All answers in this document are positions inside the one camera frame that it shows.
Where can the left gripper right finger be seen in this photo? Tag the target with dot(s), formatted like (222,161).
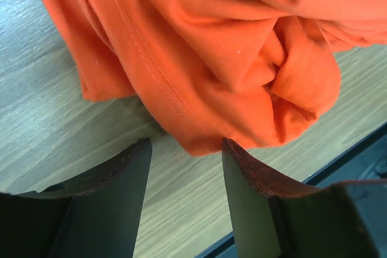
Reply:
(287,209)

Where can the orange t shirt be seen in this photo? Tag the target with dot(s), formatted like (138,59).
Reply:
(257,71)

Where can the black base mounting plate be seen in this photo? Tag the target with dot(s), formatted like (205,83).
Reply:
(356,161)

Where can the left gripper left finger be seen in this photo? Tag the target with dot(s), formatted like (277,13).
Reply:
(94,214)

